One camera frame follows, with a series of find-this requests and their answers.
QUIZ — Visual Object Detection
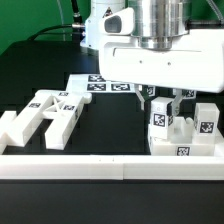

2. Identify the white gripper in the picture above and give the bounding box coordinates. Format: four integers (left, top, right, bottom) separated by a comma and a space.
99, 7, 224, 116

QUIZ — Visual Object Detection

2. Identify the white chair seat piece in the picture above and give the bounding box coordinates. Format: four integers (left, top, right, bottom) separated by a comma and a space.
148, 116, 224, 157

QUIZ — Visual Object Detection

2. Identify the white chair back frame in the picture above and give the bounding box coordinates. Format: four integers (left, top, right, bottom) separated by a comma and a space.
8, 90, 92, 150

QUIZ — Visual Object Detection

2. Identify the robot base column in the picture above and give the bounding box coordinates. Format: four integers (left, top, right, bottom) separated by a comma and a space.
80, 0, 125, 51

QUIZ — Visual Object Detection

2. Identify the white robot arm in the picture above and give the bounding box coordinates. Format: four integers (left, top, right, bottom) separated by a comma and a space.
99, 0, 224, 115

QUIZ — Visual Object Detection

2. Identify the white marker cube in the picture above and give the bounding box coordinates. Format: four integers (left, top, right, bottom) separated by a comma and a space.
184, 90, 196, 100
143, 85, 156, 97

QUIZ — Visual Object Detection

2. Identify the white marker cube right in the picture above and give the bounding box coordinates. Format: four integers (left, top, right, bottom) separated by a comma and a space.
184, 90, 196, 100

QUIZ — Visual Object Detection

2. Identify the white marker sheet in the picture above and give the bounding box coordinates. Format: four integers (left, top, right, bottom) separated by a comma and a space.
66, 74, 135, 93

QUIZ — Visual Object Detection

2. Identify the black cable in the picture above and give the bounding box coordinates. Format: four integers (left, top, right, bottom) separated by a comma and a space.
27, 0, 88, 42

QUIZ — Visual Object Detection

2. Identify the white obstacle wall bar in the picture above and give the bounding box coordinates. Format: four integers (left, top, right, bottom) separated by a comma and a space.
0, 155, 224, 180

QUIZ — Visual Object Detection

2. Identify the white left side wall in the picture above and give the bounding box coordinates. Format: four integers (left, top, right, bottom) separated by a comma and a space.
0, 111, 17, 155

